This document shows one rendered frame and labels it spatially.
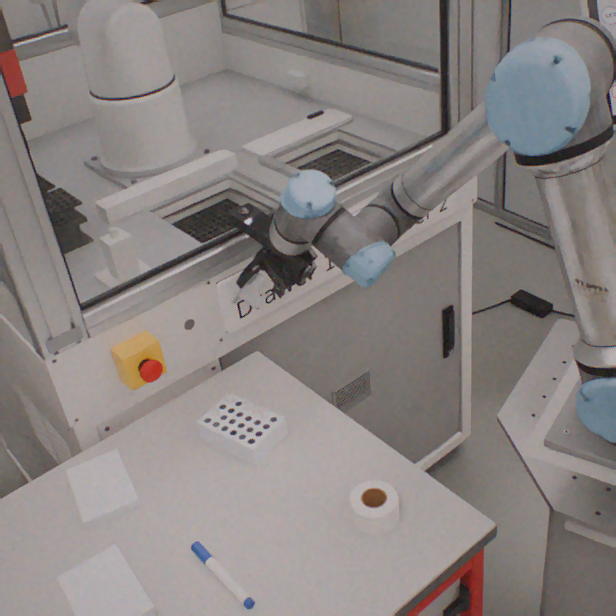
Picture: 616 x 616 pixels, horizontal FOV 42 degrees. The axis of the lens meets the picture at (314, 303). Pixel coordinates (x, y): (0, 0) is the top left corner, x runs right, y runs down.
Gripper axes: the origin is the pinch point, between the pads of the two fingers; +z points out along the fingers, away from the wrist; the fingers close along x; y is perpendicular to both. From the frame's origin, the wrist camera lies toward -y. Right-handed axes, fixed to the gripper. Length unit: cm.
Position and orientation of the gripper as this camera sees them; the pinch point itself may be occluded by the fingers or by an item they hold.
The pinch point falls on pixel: (262, 278)
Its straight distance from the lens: 149.6
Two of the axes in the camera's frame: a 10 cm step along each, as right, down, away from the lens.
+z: -2.3, 4.0, 8.9
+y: 6.2, 7.7, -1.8
